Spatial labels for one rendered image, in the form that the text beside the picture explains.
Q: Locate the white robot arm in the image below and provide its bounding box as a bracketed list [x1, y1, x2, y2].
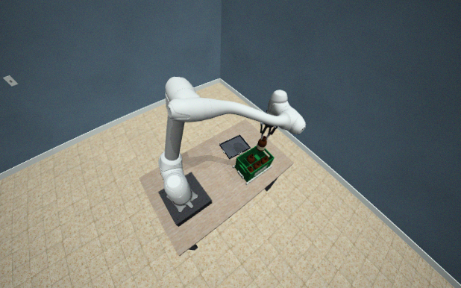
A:
[158, 77, 306, 213]

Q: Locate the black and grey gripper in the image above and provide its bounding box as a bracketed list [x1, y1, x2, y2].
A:
[260, 122, 278, 140]

